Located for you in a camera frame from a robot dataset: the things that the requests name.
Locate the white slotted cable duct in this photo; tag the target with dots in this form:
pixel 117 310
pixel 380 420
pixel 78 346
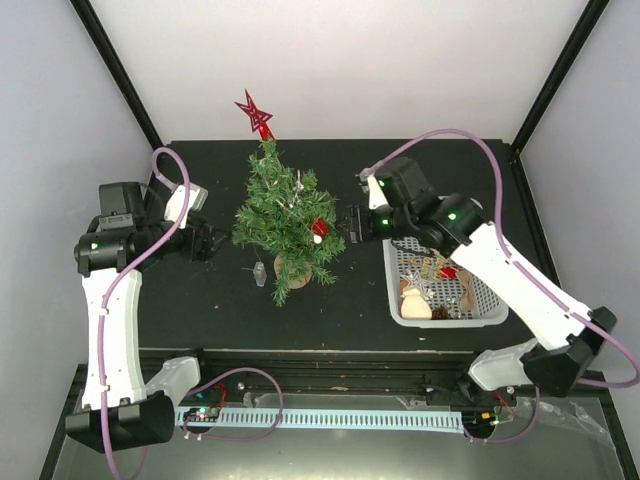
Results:
pixel 331 419

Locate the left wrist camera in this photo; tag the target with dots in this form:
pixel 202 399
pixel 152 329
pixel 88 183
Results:
pixel 184 201

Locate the brown tree base pot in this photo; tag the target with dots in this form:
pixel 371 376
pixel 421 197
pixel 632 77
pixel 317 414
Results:
pixel 296 278

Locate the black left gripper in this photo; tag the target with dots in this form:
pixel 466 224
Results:
pixel 203 250

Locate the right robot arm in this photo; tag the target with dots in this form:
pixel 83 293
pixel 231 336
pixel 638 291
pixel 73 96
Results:
pixel 566 332

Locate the black corner frame post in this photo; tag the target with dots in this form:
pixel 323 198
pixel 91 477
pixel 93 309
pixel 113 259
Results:
pixel 107 52

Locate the small green christmas tree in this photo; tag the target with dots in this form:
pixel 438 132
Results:
pixel 277 216

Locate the right black corner post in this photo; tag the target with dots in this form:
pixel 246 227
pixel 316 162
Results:
pixel 581 32

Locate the brown pine cone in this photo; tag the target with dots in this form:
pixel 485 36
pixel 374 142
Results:
pixel 440 313

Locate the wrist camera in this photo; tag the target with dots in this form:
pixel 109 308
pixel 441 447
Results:
pixel 184 201
pixel 377 200

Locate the red glitter star ornament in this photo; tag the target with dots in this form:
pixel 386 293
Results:
pixel 258 118

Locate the silver star ornament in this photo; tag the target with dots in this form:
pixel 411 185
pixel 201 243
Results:
pixel 412 281

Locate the white perforated plastic basket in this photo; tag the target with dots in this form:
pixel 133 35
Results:
pixel 408 253

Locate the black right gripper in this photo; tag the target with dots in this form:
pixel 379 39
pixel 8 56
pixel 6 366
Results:
pixel 359 229

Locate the wooden snowman ornament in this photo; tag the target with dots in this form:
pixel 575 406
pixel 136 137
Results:
pixel 414 307

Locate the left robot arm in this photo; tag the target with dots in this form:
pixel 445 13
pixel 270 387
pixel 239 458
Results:
pixel 117 402

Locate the burlap bow ornament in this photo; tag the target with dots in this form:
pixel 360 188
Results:
pixel 467 300

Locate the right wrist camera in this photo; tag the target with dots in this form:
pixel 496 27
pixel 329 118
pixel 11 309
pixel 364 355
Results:
pixel 377 200

